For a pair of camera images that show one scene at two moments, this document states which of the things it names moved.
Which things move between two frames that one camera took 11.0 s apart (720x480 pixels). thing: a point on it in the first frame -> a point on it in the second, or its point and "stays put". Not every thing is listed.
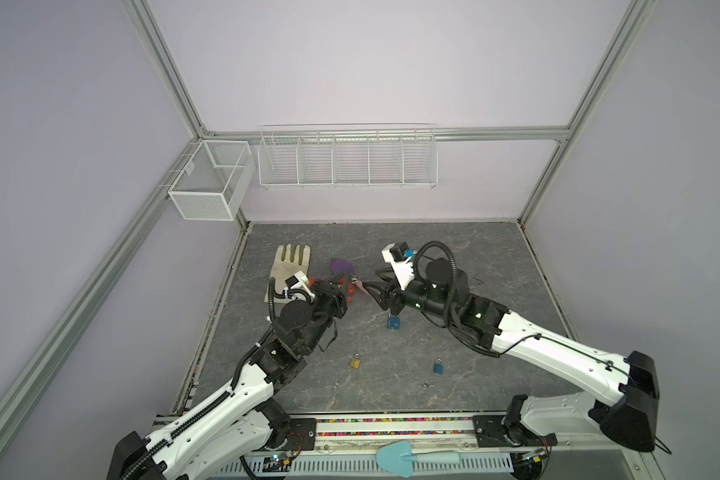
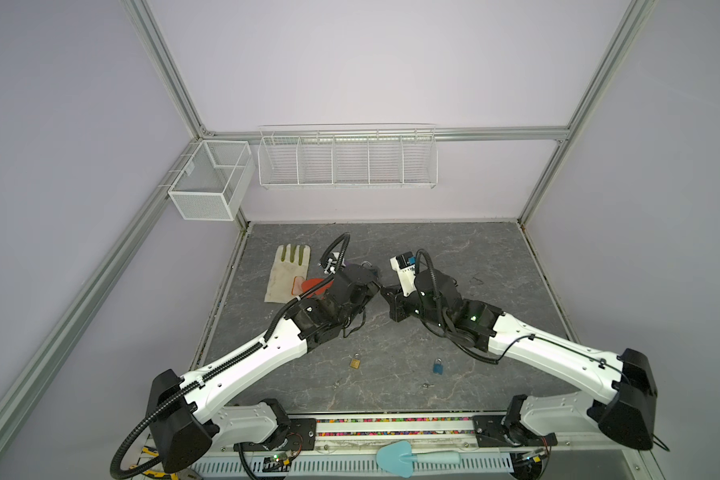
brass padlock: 355,362 stays put
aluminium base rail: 363,433 stays put
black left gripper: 333,294 -> 375,284
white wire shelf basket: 348,156 stays put
